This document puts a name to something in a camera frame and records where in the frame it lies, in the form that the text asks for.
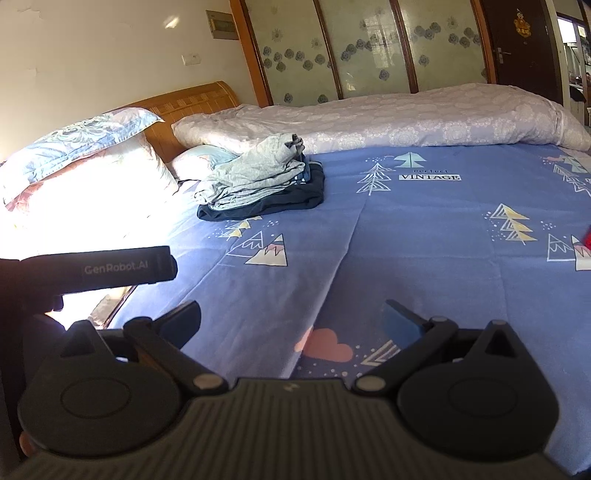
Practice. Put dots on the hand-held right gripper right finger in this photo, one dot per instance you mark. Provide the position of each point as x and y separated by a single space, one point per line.
404 325

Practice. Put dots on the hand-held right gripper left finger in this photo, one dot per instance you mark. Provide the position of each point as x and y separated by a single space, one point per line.
182 323

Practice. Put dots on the grey sweatshirt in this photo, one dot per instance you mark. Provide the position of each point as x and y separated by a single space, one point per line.
268 150

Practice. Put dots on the person's left hand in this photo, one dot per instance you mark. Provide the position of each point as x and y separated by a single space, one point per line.
27 302

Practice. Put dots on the blue printed bed sheet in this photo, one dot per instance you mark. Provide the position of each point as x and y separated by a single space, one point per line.
415 258

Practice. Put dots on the white pink pillow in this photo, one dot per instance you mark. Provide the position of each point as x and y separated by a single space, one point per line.
115 184

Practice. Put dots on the floral blue pillow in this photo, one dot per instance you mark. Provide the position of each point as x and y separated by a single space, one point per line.
78 138

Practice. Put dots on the small pale pillow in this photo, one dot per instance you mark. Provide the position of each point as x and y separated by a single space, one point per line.
203 161

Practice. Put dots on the light grey striped garment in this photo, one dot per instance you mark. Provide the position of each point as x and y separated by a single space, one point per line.
240 184

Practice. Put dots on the dark navy garment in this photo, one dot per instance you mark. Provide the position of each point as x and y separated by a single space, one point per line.
286 198

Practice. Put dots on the wooden headboard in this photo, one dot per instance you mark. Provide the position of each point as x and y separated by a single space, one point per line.
194 99

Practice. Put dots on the red cloth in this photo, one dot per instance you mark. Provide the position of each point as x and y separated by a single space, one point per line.
587 240

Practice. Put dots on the wardrobe with frosted glass doors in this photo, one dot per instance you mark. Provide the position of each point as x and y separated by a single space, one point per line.
360 46

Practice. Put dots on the dark wooden door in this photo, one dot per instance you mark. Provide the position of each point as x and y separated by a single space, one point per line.
526 69

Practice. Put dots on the gold door ornament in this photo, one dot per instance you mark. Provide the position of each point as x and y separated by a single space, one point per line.
521 21

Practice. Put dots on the white wall switch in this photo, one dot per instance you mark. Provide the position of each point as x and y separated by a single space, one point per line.
191 59

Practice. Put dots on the wall panel box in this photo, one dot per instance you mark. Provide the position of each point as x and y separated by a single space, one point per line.
221 23

